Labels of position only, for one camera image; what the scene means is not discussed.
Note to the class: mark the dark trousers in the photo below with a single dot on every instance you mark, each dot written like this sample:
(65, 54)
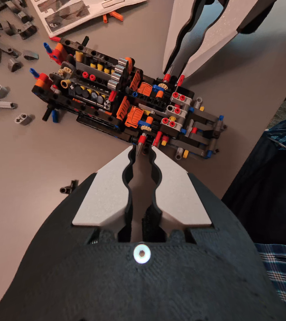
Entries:
(271, 195)

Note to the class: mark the lego sticker sheet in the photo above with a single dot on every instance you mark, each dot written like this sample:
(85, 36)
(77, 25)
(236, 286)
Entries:
(82, 12)

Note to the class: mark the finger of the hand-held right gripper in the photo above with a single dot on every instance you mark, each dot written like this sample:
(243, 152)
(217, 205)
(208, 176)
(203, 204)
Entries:
(220, 42)
(177, 25)

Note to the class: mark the person in plaid shirt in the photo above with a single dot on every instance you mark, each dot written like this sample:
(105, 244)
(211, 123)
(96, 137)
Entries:
(283, 270)

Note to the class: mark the orange lego pin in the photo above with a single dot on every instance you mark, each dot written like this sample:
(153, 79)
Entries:
(116, 15)
(105, 18)

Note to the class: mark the light grey lego connector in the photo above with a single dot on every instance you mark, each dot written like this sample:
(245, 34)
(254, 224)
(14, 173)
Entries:
(22, 119)
(0, 90)

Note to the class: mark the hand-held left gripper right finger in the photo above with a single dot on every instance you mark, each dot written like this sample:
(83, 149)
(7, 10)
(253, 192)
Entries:
(183, 200)

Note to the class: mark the black lego connector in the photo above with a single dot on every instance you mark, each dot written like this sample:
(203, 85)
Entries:
(69, 186)

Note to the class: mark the black orange lego car chassis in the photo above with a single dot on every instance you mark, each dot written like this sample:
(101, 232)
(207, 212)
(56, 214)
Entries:
(148, 100)

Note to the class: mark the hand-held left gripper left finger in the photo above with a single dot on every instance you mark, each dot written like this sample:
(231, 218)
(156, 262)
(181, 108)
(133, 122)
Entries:
(102, 200)

